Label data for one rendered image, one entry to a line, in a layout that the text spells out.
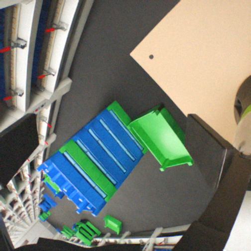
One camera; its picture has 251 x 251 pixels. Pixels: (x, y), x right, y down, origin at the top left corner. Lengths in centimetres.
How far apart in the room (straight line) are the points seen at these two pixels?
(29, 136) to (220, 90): 30
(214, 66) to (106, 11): 63
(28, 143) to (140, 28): 71
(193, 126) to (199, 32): 20
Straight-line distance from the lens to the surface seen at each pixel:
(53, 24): 84
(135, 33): 83
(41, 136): 158
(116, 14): 86
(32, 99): 109
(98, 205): 88
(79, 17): 93
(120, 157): 96
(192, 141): 16
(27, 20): 68
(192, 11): 33
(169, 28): 35
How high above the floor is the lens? 69
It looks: 39 degrees down
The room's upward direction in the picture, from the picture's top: 136 degrees counter-clockwise
